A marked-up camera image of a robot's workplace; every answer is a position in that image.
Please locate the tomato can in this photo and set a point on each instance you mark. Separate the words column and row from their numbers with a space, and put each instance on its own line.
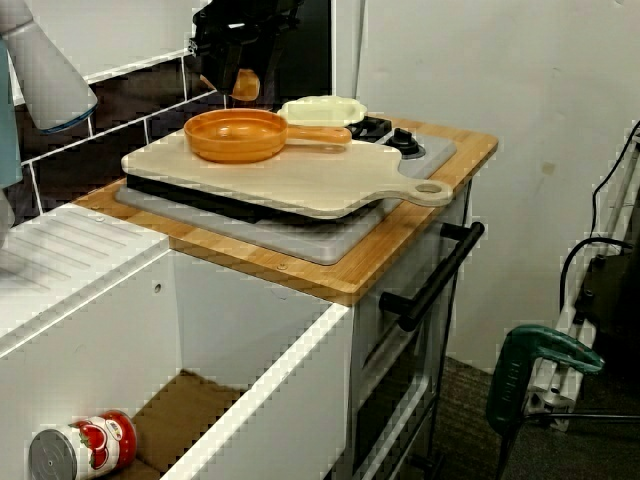
column 95, row 445

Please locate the grey toy stove top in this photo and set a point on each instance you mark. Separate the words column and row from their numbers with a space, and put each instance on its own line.
column 320, row 245

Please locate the white toy sink unit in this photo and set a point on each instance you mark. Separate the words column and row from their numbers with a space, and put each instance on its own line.
column 75, row 240

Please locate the black burner grate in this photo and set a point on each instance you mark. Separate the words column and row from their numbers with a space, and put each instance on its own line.
column 372, row 127

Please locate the wooden cutting board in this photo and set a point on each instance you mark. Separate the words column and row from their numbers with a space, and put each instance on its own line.
column 300, row 185

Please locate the dark tile backsplash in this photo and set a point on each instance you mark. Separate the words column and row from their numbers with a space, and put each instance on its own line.
column 125, row 100

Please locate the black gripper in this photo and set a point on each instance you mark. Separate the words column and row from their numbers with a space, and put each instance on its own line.
column 235, row 30

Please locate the aluminium frame rail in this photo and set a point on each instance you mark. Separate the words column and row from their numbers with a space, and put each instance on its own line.
column 555, row 390

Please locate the orange toy frying pan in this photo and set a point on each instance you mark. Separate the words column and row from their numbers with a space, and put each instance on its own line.
column 235, row 135

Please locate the white toy oven front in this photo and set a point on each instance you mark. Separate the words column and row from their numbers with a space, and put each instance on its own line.
column 362, row 330

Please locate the black stove knob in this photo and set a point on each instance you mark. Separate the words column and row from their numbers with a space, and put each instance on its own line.
column 402, row 142

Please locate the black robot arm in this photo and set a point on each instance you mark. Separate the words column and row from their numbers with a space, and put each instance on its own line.
column 240, row 4

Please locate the toy fried chicken piece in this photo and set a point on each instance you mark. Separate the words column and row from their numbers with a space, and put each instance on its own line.
column 247, row 85

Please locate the wooden countertop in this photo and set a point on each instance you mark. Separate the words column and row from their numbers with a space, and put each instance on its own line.
column 380, row 260

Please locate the cream scalloped plate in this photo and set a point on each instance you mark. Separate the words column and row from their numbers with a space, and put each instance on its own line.
column 325, row 110

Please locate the black equipment box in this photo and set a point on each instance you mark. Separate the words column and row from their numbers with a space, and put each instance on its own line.
column 615, row 300

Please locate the green clamp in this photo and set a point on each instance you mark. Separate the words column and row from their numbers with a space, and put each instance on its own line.
column 515, row 370

